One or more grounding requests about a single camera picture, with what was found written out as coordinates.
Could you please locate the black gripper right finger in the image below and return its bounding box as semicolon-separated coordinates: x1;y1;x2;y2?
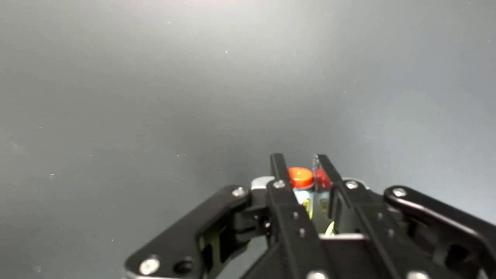
314;152;496;279

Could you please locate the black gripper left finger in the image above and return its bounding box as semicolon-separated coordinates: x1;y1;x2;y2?
122;152;332;279

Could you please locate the orange capped marker pen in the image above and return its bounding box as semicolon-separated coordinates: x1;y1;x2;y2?
286;166;332;221

